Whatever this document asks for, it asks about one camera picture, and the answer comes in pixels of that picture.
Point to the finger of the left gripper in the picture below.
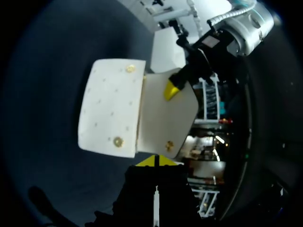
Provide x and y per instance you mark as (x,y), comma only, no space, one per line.
(172,90)

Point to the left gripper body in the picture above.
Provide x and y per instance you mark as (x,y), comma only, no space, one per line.
(197,60)

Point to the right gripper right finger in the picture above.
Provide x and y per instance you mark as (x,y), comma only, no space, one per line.
(174,189)

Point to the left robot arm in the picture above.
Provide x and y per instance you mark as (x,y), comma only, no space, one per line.
(248,30)

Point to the white bag with gold studs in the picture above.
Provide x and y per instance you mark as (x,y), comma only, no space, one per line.
(111,106)

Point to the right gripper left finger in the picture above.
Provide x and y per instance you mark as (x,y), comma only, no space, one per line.
(138,189)

